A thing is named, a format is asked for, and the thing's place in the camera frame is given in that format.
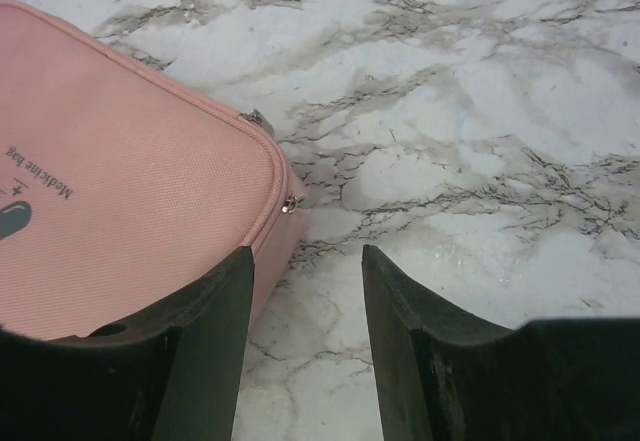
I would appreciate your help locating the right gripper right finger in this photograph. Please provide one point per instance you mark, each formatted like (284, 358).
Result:
(443, 373)

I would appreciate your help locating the pink medicine kit case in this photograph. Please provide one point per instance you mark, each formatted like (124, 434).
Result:
(119, 186)

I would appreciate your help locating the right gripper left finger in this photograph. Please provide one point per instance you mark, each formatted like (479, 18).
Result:
(168, 372)

